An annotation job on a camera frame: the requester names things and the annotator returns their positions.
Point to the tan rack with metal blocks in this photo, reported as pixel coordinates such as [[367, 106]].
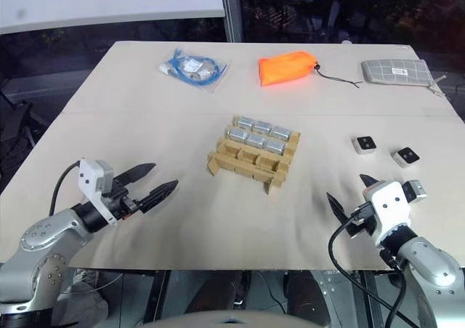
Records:
[[250, 168]]

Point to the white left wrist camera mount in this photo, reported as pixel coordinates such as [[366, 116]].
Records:
[[89, 177]]

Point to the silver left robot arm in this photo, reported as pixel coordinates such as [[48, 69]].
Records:
[[40, 233]]

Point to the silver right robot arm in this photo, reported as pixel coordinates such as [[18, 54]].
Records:
[[432, 266]]

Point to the black chair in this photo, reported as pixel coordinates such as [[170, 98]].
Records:
[[18, 124]]

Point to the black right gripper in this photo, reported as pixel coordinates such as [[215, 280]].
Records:
[[364, 226]]

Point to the grey window frame post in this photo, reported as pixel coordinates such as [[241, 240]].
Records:
[[230, 8]]

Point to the white square device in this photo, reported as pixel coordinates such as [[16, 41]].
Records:
[[364, 144], [407, 157]]

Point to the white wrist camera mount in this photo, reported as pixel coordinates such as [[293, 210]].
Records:
[[89, 177], [388, 208]]

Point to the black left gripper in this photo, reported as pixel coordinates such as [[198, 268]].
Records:
[[121, 202]]

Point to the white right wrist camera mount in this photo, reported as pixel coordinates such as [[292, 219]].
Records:
[[388, 208]]

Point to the black table leg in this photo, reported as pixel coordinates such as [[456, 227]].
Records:
[[162, 291], [370, 299]]

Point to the grey checked pouch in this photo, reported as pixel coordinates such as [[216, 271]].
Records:
[[396, 71]]

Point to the dark rounded shape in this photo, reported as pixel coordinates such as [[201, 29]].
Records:
[[309, 295]]

